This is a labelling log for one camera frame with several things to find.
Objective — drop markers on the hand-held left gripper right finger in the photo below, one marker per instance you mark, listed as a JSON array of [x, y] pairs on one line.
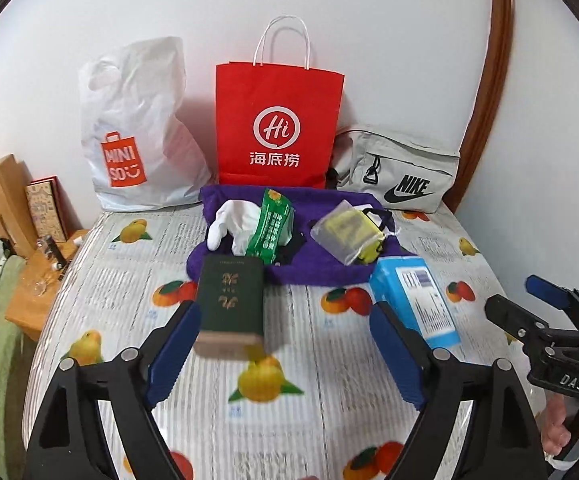
[[399, 355]]

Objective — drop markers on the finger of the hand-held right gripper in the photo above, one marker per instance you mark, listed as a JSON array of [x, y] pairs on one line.
[[549, 290], [512, 317]]

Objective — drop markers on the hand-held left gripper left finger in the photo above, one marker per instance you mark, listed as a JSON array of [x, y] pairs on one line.
[[174, 355]]

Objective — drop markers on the blue tissue pack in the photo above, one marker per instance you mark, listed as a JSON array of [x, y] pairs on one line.
[[419, 300]]

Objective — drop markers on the dark green book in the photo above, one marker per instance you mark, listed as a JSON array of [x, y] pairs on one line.
[[229, 305]]

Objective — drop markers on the yellow item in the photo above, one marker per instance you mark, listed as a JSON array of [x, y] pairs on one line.
[[339, 232]]

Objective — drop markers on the white glove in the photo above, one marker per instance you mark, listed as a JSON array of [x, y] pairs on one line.
[[229, 222]]

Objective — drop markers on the dark green snack packet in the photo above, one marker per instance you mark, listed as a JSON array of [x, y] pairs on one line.
[[267, 225]]

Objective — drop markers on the person's right hand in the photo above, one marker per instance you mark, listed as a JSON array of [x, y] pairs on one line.
[[554, 427]]

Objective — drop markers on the fruit print tablecloth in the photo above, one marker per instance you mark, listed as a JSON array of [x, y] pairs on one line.
[[319, 400]]

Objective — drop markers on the purple knitted cloth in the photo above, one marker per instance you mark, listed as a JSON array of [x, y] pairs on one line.
[[319, 272]]

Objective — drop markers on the wooden bedside table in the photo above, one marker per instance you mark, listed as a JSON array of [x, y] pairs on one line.
[[29, 305]]

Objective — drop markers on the green striped bedding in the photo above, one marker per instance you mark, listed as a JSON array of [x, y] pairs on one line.
[[4, 350]]

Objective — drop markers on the grey waist bag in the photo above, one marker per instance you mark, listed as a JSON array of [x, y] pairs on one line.
[[404, 165]]

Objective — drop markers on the patterned book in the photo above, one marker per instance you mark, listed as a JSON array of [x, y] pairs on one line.
[[46, 210]]

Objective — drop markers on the white plastic shopping bag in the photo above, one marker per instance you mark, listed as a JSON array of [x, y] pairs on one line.
[[139, 110]]

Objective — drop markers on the red paper shopping bag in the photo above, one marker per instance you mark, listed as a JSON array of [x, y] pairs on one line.
[[279, 110]]

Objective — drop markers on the brown wooden door frame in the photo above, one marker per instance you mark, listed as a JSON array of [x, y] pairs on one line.
[[494, 85]]

